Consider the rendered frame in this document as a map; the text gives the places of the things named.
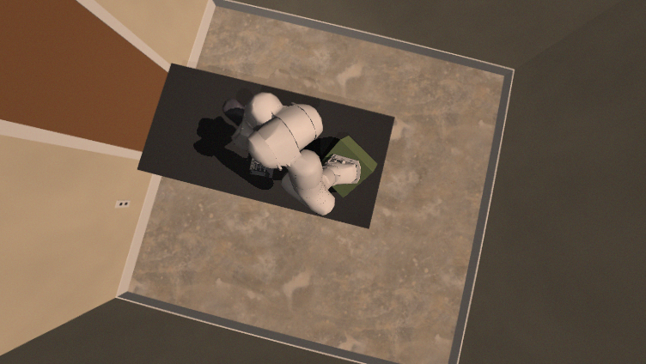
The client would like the grey bench vise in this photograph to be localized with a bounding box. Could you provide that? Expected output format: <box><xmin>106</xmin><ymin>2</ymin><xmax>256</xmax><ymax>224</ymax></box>
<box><xmin>250</xmin><ymin>158</ymin><xmax>274</xmax><ymax>178</ymax></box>

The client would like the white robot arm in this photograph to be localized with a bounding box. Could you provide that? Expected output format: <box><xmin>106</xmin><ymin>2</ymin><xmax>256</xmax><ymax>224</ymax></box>
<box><xmin>222</xmin><ymin>93</ymin><xmax>361</xmax><ymax>215</ymax></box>

